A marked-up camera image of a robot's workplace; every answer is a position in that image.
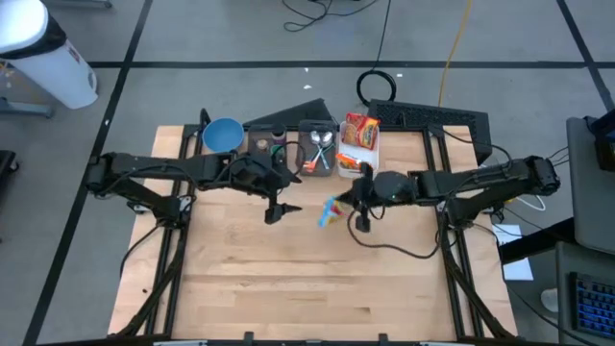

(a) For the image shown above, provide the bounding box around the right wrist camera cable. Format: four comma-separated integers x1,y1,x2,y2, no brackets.
346,207,442,260

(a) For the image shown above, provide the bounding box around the coiled black floor cable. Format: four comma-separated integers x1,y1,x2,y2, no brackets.
356,69,398,108

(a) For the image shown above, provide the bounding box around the yellow power cord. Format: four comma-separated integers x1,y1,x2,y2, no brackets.
436,0,476,108

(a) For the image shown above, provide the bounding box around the blue white patterned handle spoon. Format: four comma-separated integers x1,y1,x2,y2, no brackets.
308,130,332,171

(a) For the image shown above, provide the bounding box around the black aluminium table frame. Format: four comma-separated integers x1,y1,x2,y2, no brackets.
114,108,518,346

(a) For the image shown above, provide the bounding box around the blue bowl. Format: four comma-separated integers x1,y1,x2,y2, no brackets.
202,117,246,155

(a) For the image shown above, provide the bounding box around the black computer box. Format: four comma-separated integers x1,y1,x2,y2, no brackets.
594,109,615,173

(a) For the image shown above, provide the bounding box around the white plastic bin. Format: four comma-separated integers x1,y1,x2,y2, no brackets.
336,119,382,180

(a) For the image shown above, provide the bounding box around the backlit computer keyboard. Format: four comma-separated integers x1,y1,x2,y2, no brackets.
569,271,615,341

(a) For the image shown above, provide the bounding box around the grey translucent bin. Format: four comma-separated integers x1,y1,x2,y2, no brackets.
245,123,289,169
296,118,338,178

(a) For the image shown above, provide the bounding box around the red ramen noodle packet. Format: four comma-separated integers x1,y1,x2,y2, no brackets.
341,111,381,151

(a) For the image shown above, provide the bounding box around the white paper sheet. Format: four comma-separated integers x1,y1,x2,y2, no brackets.
492,223,535,283

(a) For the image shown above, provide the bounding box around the grey desk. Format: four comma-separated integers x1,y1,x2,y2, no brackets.
554,239,615,346
565,116,615,256

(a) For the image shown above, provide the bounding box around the blue yellow ramen noodle packet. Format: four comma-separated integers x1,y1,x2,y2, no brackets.
317,195,347,229

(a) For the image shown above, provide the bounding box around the white computer mouse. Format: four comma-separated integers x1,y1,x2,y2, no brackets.
540,286,561,314

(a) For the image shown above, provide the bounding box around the black hanging cord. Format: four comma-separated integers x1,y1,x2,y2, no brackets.
376,0,393,73

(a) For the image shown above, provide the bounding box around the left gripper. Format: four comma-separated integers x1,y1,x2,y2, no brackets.
229,152,304,226

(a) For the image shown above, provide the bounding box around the white trash can black rim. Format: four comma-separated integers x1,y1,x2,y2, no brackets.
0,0,100,111

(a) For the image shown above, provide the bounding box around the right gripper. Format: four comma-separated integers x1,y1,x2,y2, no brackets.
335,161,418,235

